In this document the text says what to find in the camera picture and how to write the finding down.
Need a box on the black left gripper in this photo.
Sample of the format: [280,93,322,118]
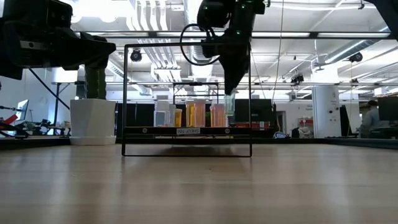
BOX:
[2,0,117,71]

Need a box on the white plant pot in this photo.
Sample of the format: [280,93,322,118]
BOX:
[69,98,117,146]

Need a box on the green cactus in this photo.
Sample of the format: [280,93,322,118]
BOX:
[84,67,107,100]

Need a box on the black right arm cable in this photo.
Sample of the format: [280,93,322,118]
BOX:
[179,23,220,67]

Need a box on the black table frame rail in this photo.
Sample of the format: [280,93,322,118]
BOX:
[0,136,398,150]

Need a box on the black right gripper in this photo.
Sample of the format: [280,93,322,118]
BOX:
[201,26,253,96]

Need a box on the white pillar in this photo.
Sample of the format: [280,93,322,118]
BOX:
[312,85,342,139]

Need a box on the black wire frame shelf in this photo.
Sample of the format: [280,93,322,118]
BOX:
[121,43,252,158]

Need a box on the black overhead rig bar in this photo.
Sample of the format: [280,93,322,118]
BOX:
[74,30,398,39]

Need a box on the person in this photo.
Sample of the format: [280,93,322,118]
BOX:
[360,100,385,139]

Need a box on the dark background monitor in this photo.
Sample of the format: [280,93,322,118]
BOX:
[234,98,276,124]
[377,96,398,122]

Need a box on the tilted background monitor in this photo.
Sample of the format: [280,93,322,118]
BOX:
[14,98,30,122]

